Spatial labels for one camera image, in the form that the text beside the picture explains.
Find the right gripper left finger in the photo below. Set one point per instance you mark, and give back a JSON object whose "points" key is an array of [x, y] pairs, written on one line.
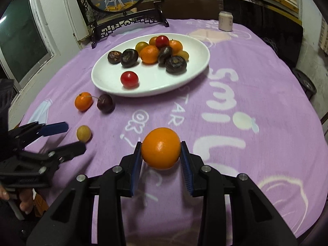
{"points": [[68, 220]]}

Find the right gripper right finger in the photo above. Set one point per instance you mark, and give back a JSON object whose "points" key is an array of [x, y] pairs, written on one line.
{"points": [[255, 221]]}

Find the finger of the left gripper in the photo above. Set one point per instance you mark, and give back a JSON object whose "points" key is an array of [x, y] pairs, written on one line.
{"points": [[28, 133], [61, 154]]}

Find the small yellow longan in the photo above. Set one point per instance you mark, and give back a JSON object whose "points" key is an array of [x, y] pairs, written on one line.
{"points": [[84, 133]]}

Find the small orange kumquat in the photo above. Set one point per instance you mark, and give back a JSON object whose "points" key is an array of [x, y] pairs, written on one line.
{"points": [[83, 101]]}

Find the large orange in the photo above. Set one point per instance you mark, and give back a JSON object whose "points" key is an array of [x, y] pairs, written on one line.
{"points": [[161, 148]]}

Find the red cherry tomato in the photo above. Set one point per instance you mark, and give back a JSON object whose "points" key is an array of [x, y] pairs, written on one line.
{"points": [[129, 79], [162, 41]]}

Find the brown passion fruit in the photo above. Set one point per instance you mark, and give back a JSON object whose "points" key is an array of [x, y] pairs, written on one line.
{"points": [[114, 57]]}

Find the yellow orange fruit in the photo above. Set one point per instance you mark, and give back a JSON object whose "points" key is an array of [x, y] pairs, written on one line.
{"points": [[140, 46]]}

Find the dark mangosteen large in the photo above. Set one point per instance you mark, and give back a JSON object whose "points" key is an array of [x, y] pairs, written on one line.
{"points": [[175, 65]]}

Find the dark cherry with stem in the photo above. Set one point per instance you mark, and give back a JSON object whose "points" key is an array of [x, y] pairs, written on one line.
{"points": [[105, 103]]}

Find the purple tablecloth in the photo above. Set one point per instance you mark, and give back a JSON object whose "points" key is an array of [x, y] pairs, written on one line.
{"points": [[246, 113]]}

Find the white oval plate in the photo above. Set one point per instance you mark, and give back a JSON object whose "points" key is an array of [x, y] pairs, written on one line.
{"points": [[152, 79]]}

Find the dark mangosteen on plate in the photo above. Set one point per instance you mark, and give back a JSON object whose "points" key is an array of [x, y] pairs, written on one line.
{"points": [[129, 57]]}

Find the mandarin on plate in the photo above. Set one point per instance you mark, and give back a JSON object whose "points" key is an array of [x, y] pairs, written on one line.
{"points": [[176, 46], [149, 54]]}

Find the dark mangosteen right plate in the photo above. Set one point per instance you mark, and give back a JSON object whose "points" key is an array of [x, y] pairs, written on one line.
{"points": [[164, 54]]}

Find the small yellow fruit plate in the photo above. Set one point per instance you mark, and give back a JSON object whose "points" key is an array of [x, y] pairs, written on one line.
{"points": [[183, 54]]}

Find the round painted screen stand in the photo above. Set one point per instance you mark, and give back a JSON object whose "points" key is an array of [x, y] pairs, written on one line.
{"points": [[104, 17]]}

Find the black chair back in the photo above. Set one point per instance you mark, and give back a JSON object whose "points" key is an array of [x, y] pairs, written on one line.
{"points": [[281, 33]]}

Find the white ceramic cup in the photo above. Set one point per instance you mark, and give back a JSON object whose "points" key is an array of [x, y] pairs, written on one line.
{"points": [[225, 21]]}

